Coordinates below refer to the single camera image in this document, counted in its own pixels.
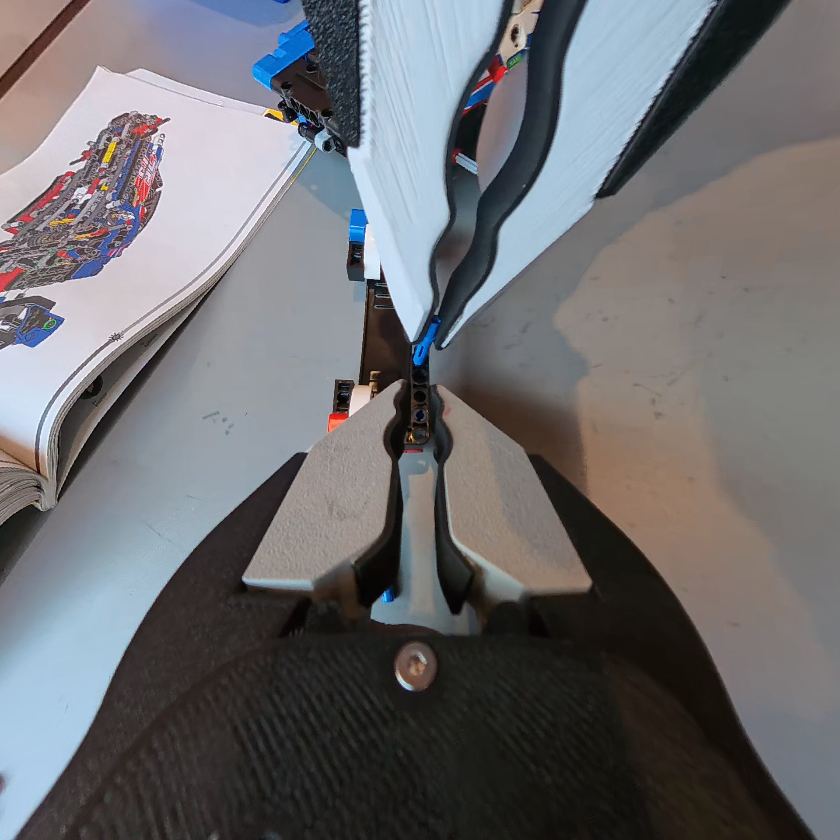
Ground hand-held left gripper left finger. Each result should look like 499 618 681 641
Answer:
242 382 408 602

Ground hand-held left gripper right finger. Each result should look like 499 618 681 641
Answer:
431 382 594 618

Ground small toy brick assembly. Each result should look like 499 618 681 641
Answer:
326 208 442 454

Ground red black toy race car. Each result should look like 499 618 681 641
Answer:
252 0 546 172

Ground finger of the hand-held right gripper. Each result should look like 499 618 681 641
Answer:
436 0 723 349
348 0 513 340

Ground grey desk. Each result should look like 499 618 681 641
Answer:
0 0 840 840

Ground open instruction booklet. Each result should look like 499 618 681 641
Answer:
0 66 316 513

